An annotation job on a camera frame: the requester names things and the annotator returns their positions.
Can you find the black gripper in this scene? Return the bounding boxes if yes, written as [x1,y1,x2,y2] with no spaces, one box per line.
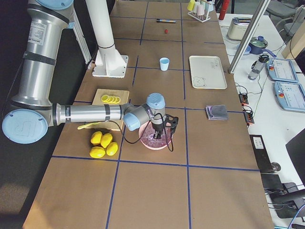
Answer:
[151,114,179,139]

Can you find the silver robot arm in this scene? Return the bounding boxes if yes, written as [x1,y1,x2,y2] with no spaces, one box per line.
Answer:
[2,0,178,144]

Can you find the pink bowl with ice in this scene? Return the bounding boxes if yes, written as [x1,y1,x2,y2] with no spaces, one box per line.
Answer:
[139,122,171,150]

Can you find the light blue cup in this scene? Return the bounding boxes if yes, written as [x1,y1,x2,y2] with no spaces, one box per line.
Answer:
[159,57,170,71]

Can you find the white cup rack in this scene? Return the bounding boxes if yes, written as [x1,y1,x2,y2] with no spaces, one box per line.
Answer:
[187,0,214,22]

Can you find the pink cup on rack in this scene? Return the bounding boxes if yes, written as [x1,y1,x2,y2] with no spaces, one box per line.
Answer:
[193,4,205,16]

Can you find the yellow cup on rack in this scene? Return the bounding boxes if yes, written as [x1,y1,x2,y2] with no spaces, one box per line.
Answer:
[187,0,196,11]

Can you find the yellow lemon lower right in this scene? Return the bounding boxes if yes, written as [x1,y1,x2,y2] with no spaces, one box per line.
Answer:
[106,142,118,156]

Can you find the wooden cutting board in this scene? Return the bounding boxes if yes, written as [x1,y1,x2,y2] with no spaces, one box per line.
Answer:
[85,89,129,131]

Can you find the yellow lemon upper right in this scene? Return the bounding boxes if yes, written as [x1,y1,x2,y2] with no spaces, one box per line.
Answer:
[100,133,113,148]

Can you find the grey purple folded cloth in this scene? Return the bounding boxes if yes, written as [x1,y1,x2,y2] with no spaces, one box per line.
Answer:
[206,105,228,120]

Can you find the yellow lemon far left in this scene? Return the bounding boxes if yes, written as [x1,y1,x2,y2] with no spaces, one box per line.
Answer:
[90,131,102,146]

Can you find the yellow lemon slices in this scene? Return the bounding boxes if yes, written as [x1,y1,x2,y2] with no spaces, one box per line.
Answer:
[101,94,121,104]

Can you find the yellow lemon lower left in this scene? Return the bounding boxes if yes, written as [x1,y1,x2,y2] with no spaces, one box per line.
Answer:
[89,146,106,158]

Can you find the yellow plastic knife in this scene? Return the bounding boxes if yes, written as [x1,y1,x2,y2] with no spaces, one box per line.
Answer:
[77,122,99,130]

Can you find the cream serving tray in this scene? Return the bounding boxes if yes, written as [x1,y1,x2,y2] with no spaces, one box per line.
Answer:
[189,55,227,90]

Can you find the clear water bottle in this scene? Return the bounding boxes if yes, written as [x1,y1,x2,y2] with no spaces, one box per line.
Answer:
[248,54,269,80]

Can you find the blue pot with lid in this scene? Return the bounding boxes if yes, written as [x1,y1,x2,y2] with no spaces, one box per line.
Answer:
[249,36,276,57]

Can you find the lower teach pendant tablet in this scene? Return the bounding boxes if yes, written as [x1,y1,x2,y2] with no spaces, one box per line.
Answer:
[274,81,305,113]

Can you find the teach pendant tablet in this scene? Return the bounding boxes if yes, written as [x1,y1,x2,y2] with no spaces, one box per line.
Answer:
[274,81,305,113]
[266,58,299,83]

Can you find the upper teach pendant tablet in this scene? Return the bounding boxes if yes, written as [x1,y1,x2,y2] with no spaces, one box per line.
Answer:
[266,58,299,83]

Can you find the red bottle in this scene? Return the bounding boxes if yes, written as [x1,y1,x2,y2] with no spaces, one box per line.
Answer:
[218,0,230,21]

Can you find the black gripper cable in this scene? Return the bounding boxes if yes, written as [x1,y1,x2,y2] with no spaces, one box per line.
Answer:
[107,113,174,152]

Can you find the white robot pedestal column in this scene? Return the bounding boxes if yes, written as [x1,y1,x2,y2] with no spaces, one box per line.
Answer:
[86,0,129,78]

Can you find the steel muddler black handle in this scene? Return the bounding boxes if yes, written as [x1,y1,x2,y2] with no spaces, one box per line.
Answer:
[156,19,176,23]

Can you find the aluminium frame post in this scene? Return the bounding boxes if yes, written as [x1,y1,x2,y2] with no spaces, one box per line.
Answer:
[228,0,270,73]

